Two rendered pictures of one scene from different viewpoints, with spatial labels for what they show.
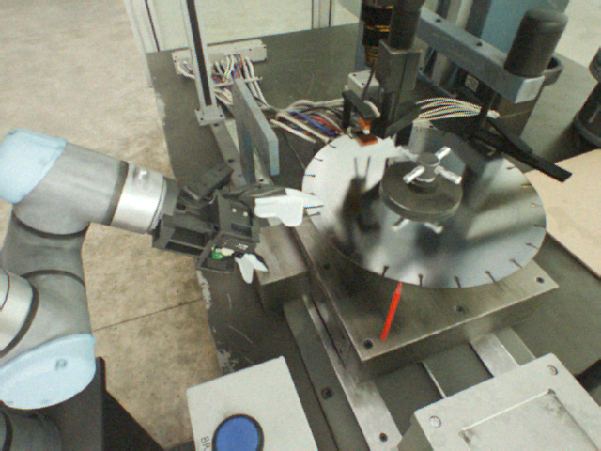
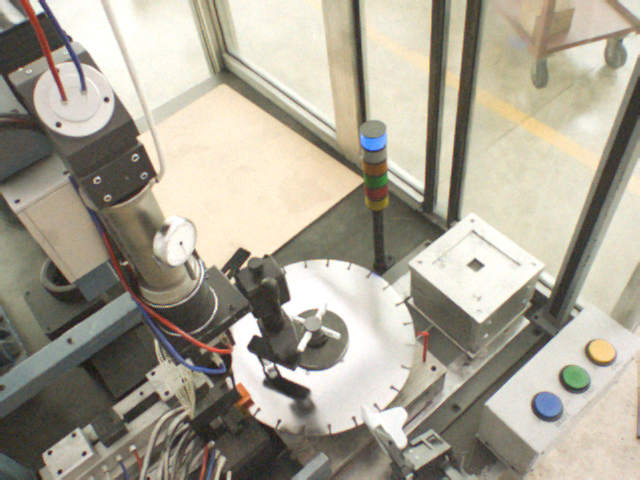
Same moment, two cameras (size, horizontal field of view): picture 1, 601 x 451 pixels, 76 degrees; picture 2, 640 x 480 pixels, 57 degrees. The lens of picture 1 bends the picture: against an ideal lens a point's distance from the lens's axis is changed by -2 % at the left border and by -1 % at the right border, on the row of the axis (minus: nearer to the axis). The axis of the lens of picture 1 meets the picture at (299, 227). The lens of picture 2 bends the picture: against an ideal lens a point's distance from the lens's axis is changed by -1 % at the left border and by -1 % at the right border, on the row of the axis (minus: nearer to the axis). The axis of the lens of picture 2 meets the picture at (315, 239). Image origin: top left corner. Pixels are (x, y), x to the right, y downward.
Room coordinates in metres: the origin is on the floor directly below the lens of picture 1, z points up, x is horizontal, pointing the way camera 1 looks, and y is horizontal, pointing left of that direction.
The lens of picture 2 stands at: (0.48, 0.32, 1.85)
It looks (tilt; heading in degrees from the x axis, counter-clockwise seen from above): 52 degrees down; 259
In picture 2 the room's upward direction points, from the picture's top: 11 degrees counter-clockwise
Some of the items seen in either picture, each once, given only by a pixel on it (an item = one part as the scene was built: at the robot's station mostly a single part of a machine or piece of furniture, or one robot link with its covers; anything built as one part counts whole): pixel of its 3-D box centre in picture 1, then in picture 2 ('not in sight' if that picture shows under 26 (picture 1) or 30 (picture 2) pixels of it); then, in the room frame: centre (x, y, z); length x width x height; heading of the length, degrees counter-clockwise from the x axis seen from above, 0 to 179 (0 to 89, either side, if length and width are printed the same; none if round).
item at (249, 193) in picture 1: (254, 201); (394, 452); (0.37, 0.06, 0.97); 0.09 x 0.02 x 0.05; 101
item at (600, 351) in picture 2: not in sight; (600, 352); (-0.03, 0.01, 0.90); 0.04 x 0.04 x 0.02
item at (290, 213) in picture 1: (291, 209); (388, 420); (0.36, 0.01, 0.96); 0.09 x 0.06 x 0.03; 101
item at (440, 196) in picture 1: (422, 182); (315, 335); (0.41, -0.17, 0.96); 0.11 x 0.11 x 0.03
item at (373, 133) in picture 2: not in sight; (373, 135); (0.21, -0.39, 1.14); 0.05 x 0.04 x 0.03; 110
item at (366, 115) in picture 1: (357, 121); (223, 413); (0.60, -0.10, 0.95); 0.10 x 0.03 x 0.07; 20
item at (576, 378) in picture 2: not in sight; (574, 379); (0.04, 0.03, 0.90); 0.04 x 0.04 x 0.02
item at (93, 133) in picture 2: not in sight; (65, 125); (0.62, -0.24, 1.45); 0.35 x 0.07 x 0.28; 110
